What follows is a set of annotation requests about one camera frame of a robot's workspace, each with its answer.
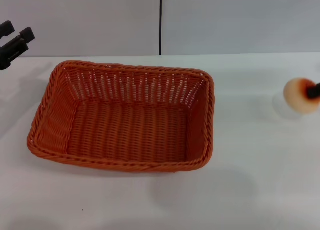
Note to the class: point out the orange woven plastic basket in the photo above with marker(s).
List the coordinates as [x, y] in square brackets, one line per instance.
[125, 130]

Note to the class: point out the round bun with orange centre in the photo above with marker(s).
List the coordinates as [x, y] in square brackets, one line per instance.
[296, 95]

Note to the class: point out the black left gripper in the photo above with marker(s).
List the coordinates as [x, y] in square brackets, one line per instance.
[4, 57]

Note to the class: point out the black vertical wall strip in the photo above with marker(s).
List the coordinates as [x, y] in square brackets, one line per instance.
[160, 22]

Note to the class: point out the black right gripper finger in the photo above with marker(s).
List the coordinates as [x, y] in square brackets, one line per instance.
[314, 91]

